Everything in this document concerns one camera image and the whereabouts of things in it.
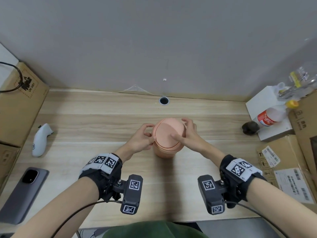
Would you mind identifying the person's left hand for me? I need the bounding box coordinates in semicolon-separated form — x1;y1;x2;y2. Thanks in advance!
123;123;157;156

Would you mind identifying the person's right hand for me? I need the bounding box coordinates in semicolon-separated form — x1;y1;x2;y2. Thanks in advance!
171;117;216;159

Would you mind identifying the pink desktop trash bin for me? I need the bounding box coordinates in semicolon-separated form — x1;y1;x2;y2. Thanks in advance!
153;139;183;159

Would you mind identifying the orange plastic lid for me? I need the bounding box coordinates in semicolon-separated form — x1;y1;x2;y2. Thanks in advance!
151;118;187;149

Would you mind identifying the person's left forearm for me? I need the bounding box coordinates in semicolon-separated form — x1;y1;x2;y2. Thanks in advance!
11;143;132;238

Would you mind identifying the person's right forearm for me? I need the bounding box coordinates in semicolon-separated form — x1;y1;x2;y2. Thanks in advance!
198;146;317;238

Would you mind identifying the person's green clothing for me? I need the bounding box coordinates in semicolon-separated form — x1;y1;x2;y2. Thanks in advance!
102;220;210;238

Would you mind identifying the clear plastic film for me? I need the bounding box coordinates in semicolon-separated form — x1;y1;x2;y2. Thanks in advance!
119;84;156;95

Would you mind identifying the dark round object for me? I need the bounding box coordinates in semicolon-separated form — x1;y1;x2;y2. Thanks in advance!
241;121;261;136

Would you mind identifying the plastic bottle with red label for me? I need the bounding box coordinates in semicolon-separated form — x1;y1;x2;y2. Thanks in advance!
257;100;300;128

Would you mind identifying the flat white box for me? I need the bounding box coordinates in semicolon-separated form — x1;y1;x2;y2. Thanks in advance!
245;85;296;142

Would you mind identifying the cardboard box with white labels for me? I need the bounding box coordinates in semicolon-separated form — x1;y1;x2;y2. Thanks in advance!
256;135;317;207

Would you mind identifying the white handheld controller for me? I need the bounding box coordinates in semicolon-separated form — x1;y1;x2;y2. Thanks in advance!
31;123;55;157

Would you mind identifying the clear bag of small items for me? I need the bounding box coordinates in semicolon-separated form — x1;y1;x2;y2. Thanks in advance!
276;62;317;102

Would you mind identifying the cardboard box with black print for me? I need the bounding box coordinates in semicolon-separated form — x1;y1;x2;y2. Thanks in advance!
0;61;50;148

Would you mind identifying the grey smartphone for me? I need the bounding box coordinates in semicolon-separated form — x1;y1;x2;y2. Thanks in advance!
0;167;50;225

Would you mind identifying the small plain cardboard box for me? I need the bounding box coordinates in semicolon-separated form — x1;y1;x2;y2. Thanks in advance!
0;143;22;190

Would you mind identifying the large white box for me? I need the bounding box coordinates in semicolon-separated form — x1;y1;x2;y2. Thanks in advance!
0;43;19;70

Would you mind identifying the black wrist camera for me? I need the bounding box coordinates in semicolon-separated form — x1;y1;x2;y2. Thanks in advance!
197;174;230;216
112;174;144;216

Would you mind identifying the black marker wrist strap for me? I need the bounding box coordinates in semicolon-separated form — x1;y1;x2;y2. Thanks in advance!
78;152;123;202
219;154;268;209

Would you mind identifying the thin black camera cable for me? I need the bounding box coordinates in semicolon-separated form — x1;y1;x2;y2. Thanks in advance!
224;201;291;238
57;200;123;238

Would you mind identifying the bundle of black cables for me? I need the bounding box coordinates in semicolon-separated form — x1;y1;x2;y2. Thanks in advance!
79;227;110;238

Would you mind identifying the thick black cable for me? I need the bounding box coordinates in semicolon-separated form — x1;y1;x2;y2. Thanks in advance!
0;61;25;94

